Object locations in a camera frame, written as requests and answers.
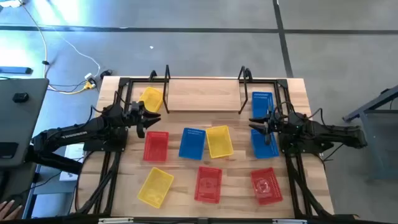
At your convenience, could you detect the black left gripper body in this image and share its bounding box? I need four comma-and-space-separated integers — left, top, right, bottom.
125, 101, 147, 139

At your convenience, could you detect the white paper sheet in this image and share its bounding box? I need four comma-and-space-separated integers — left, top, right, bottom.
58, 143, 86, 182

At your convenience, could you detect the black desk foot bar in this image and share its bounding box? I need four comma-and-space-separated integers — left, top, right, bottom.
24, 152, 84, 175

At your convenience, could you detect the grey metal cart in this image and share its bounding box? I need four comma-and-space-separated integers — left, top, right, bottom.
341, 83, 398, 183

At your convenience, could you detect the dark flat bar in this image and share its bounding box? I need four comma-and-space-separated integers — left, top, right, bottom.
0, 66, 34, 75

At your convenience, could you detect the small black desk device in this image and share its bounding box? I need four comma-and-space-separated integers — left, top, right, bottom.
12, 92, 30, 103

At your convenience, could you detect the grey desk top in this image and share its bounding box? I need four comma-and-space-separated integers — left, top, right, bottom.
0, 77, 50, 170

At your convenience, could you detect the yellow floor cable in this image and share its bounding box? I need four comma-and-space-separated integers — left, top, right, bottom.
46, 81, 96, 95

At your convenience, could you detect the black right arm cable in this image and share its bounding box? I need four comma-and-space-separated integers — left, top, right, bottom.
276, 101, 326, 121

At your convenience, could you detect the thin white floor cable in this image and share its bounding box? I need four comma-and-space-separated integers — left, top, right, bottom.
49, 26, 102, 78

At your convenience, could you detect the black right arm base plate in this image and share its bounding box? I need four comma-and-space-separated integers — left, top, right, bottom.
279, 136, 326, 155

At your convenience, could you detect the yellow plastic mesh basket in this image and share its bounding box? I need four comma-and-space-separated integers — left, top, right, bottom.
205, 124, 234, 159
137, 167, 175, 209
137, 86, 165, 113

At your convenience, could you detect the blue plastic mesh basket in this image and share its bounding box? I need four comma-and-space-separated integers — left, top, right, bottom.
251, 91, 275, 119
250, 128, 280, 160
178, 127, 207, 161

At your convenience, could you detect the person's hand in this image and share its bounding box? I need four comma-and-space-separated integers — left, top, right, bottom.
0, 200, 23, 221

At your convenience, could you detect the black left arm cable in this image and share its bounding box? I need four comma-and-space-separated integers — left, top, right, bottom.
90, 90, 127, 115

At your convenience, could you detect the black aluminium table frame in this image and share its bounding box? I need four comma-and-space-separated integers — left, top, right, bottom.
70, 76, 336, 218

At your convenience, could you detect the red plastic mesh basket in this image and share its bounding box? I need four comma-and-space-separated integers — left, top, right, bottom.
250, 167, 284, 207
142, 130, 170, 163
193, 166, 223, 205

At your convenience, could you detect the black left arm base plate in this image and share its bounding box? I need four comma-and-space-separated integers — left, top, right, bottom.
83, 136, 128, 152

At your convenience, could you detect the cream floor cable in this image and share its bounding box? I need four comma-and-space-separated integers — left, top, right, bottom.
17, 0, 50, 78

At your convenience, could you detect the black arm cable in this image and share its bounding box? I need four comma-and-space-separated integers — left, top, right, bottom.
276, 101, 326, 121
90, 90, 127, 115

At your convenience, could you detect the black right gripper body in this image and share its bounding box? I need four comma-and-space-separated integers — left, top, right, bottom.
265, 107, 284, 146

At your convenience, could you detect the silver metal bracket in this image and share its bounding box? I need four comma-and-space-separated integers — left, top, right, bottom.
272, 218, 308, 224
98, 217, 134, 224

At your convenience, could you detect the black phone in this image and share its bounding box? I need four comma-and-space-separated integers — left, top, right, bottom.
0, 142, 19, 159

